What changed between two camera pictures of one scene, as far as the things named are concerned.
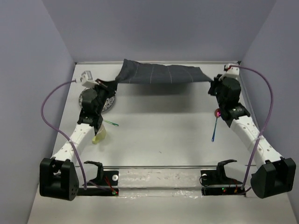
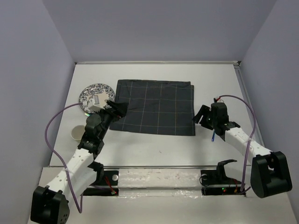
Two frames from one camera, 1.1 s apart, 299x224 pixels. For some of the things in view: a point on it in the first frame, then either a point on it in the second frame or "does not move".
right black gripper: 218,80 -> 204,110
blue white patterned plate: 89,94 does not move
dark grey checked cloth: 133,72 -> 156,107
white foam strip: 160,178 does not move
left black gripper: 109,87 -> 121,108
